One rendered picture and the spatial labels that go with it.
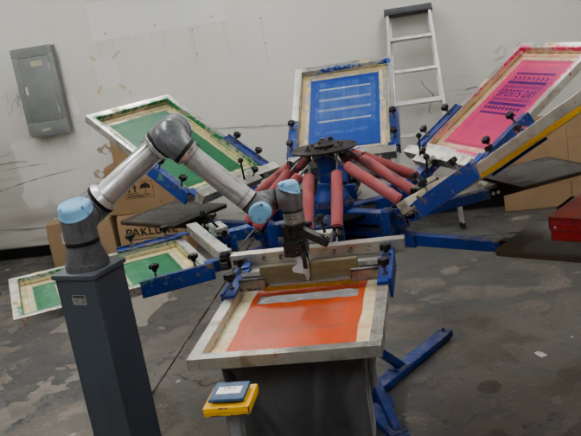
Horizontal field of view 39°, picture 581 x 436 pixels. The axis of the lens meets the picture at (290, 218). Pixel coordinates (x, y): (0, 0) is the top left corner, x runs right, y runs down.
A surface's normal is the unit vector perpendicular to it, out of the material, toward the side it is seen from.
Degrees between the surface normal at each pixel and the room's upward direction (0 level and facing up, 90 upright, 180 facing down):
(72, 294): 90
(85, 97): 90
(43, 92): 90
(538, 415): 0
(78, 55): 90
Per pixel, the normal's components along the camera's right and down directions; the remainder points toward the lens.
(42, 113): -0.16, 0.28
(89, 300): -0.40, 0.30
